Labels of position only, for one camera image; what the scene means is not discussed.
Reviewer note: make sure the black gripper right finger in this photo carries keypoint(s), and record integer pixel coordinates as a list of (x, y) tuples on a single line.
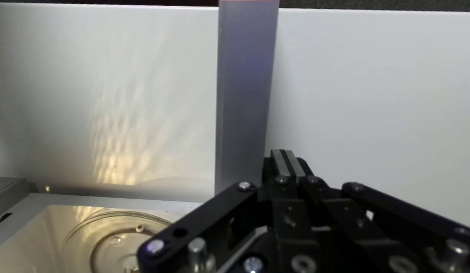
[(396, 228)]

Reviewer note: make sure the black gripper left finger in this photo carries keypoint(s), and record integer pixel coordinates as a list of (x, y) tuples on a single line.
[(205, 217)]

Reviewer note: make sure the silver microwave oven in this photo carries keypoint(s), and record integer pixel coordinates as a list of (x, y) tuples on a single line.
[(244, 91)]

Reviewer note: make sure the glass microwave turntable plate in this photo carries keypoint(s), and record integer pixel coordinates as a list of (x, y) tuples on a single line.
[(103, 243)]

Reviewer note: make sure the silver microwave oven body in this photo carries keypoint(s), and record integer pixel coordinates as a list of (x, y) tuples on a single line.
[(23, 213)]

